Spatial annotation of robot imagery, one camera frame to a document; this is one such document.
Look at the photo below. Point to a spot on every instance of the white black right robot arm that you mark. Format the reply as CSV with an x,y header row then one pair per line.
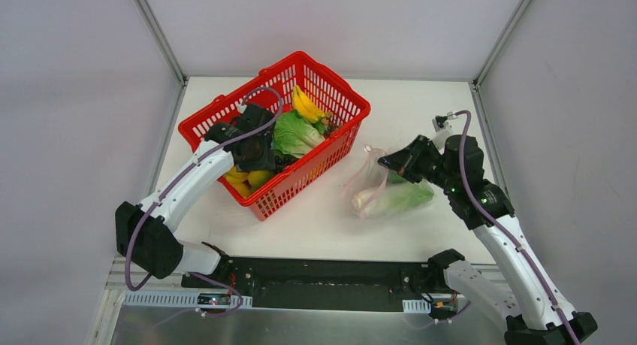
x,y
533,310

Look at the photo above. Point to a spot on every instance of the orange yellow bell pepper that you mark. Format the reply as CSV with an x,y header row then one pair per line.
x,y
258,178

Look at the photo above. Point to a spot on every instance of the yellow banana bunch front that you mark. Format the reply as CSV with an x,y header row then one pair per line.
x,y
235,176

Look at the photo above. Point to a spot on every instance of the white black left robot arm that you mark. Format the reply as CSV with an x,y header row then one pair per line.
x,y
145,231

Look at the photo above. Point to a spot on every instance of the yellow banana bunch back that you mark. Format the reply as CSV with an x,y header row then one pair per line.
x,y
306,107

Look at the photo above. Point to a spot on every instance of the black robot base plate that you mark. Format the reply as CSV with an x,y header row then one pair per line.
x,y
309,284

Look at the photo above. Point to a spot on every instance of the green napa cabbage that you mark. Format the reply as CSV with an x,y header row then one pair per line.
x,y
392,200

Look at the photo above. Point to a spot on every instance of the yellow banana bunch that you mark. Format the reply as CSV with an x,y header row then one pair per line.
x,y
235,176
306,107

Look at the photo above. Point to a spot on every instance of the green lettuce leaf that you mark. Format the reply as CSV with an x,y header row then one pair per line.
x,y
294,136

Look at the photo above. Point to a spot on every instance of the green bell pepper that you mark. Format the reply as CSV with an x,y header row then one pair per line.
x,y
395,178

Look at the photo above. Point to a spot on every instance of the red plastic shopping basket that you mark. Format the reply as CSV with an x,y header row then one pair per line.
x,y
325,88

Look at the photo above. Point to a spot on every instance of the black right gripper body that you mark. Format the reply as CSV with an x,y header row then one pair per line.
x,y
418,154

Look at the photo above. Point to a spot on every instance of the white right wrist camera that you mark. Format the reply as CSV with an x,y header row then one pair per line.
x,y
443,129

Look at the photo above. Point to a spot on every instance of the clear zip top bag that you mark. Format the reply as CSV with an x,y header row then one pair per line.
x,y
369,175

